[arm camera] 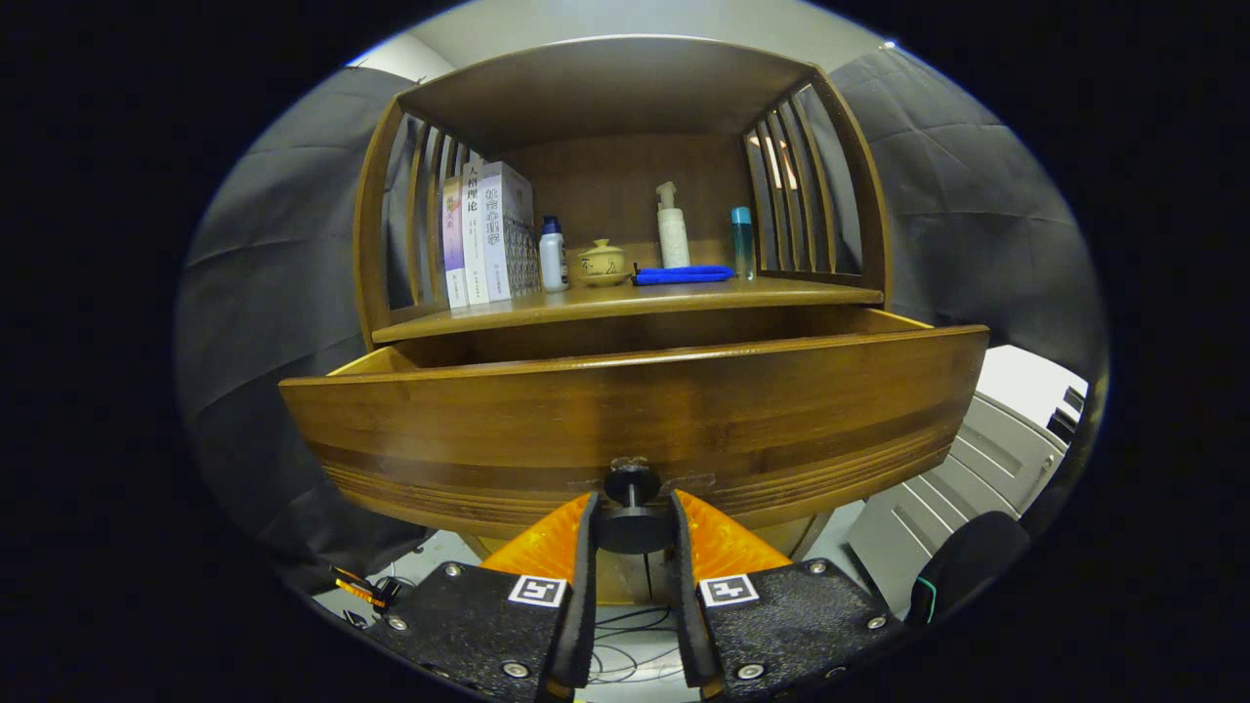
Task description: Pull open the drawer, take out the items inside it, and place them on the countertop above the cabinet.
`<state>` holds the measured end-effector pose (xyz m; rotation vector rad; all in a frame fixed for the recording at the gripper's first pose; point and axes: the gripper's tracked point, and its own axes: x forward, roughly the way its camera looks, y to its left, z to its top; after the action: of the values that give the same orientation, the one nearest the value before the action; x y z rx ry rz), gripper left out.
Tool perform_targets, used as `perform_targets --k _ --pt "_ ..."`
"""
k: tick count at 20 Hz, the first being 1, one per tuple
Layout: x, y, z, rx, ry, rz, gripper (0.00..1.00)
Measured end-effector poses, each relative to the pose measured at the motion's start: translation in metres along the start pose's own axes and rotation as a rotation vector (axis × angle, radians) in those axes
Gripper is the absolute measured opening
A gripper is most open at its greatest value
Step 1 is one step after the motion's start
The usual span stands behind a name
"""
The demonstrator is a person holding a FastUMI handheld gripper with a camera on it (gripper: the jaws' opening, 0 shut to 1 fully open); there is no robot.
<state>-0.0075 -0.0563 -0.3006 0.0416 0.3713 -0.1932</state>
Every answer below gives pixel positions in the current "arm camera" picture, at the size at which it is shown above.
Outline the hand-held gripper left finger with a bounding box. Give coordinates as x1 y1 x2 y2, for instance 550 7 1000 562
381 491 599 702

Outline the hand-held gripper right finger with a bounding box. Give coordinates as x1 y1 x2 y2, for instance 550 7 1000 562
669 488 904 702

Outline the brown wooden drawer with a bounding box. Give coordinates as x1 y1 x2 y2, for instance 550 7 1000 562
278 308 990 553

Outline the brown wooden countertop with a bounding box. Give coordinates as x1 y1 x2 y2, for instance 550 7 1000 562
371 276 885 345

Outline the white metal cabinet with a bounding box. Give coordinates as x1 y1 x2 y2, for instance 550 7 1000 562
848 344 1090 616

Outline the brown wooden cabinet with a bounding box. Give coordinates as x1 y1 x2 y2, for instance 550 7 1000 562
352 34 895 606

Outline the orange and black tool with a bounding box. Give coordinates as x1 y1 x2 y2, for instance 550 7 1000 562
330 564 403 612

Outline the black padded object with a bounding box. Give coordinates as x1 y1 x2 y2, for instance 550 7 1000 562
903 510 1031 628

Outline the blue folded cloth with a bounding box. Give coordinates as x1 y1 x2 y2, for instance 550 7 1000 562
632 264 737 287

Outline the yellow lidded teacup with saucer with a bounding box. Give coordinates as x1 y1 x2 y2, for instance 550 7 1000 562
576 239 632 288

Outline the white bottle with blue cap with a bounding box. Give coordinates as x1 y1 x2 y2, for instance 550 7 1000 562
539 216 569 293

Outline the white pump bottle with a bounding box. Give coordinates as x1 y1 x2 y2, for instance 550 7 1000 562
656 182 691 269

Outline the teal slim bottle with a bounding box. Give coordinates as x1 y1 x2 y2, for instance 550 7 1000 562
730 206 758 281

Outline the white patterned book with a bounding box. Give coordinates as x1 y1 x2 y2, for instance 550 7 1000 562
479 161 541 303

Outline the purple book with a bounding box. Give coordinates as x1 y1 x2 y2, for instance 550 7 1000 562
442 178 470 310

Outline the plain white book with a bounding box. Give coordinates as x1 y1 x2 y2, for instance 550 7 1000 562
461 164 491 306

